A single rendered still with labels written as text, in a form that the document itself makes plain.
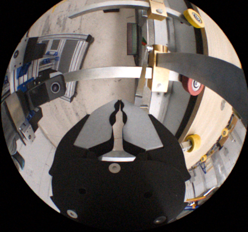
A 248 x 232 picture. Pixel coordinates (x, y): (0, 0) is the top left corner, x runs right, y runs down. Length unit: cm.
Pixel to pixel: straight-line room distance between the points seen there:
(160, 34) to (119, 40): 67
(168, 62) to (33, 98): 28
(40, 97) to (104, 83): 102
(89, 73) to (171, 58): 20
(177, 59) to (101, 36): 108
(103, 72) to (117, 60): 86
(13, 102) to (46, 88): 9
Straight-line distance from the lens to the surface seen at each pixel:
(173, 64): 16
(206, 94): 36
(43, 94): 20
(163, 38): 54
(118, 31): 116
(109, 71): 24
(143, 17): 47
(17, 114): 20
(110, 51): 111
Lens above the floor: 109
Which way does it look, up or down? 59 degrees down
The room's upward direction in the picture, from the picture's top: 178 degrees clockwise
